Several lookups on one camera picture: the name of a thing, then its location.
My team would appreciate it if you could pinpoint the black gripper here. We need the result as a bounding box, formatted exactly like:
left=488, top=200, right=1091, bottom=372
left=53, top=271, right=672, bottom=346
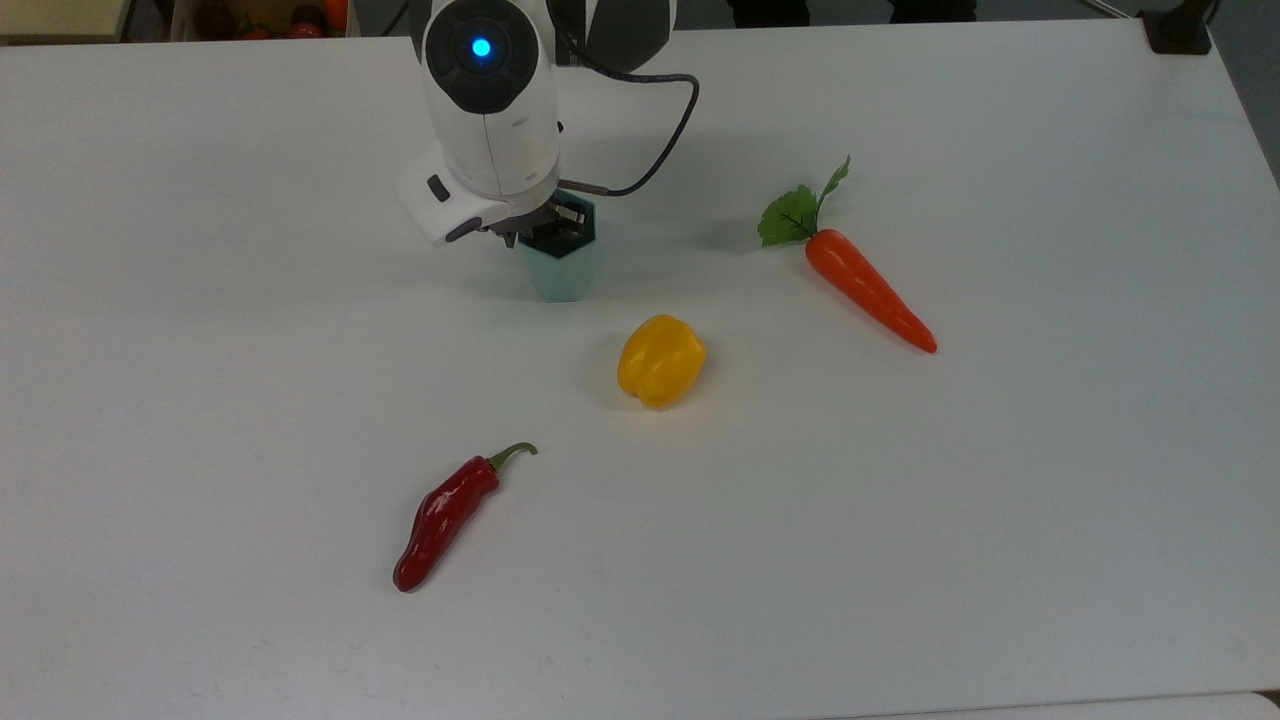
left=488, top=198, right=589, bottom=249

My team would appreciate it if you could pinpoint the light blue hexagonal mug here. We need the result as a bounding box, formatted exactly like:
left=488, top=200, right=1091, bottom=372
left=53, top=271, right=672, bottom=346
left=515, top=188, right=601, bottom=304

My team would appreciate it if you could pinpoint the yellow toy bell pepper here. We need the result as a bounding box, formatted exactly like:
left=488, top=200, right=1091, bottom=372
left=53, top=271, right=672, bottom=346
left=616, top=314, right=709, bottom=410

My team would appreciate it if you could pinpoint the black rounded floor object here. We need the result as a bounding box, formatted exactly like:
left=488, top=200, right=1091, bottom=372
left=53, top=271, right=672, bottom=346
left=728, top=0, right=813, bottom=29
left=888, top=0, right=978, bottom=24

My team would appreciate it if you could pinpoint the red toy chili pepper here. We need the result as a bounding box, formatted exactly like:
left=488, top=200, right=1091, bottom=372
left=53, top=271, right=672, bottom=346
left=392, top=442, right=539, bottom=593

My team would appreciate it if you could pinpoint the orange toy carrot with leaves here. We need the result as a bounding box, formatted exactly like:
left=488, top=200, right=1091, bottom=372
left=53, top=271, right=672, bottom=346
left=757, top=155, right=939, bottom=355

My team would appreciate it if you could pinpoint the tan wooden box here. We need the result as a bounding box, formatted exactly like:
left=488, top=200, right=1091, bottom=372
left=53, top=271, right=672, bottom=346
left=0, top=0, right=133, bottom=43

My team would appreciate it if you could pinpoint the black stand base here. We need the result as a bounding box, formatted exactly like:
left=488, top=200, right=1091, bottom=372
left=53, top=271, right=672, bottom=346
left=1138, top=0, right=1219, bottom=56

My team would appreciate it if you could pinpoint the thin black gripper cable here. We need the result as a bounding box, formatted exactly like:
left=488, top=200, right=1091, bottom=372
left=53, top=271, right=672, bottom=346
left=555, top=30, right=701, bottom=198

